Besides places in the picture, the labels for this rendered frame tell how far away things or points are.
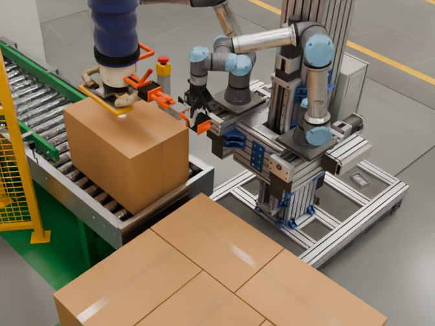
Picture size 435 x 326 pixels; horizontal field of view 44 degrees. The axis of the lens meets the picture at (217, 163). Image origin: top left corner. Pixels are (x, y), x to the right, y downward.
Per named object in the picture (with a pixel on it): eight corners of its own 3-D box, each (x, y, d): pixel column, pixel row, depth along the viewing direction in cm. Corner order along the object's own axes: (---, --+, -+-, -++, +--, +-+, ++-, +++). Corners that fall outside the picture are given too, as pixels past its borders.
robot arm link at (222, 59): (235, 45, 226) (210, 44, 226) (237, 58, 218) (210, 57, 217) (234, 62, 231) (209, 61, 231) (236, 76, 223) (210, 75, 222)
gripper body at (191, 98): (196, 97, 241) (197, 74, 233) (209, 106, 236) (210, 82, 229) (183, 103, 237) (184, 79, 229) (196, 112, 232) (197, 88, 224)
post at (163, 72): (160, 185, 391) (155, 63, 327) (166, 180, 395) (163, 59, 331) (166, 189, 388) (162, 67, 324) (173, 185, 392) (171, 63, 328)
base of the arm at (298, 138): (305, 127, 275) (308, 110, 269) (328, 140, 267) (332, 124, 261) (285, 138, 267) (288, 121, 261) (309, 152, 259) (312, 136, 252)
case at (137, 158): (71, 163, 321) (61, 108, 295) (125, 137, 343) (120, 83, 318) (134, 216, 289) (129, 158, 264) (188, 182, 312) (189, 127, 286)
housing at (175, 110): (168, 114, 249) (168, 106, 246) (179, 109, 253) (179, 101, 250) (178, 121, 245) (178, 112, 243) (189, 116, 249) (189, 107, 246)
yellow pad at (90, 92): (78, 88, 281) (77, 80, 278) (94, 82, 287) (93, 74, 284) (116, 117, 263) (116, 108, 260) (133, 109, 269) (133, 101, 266)
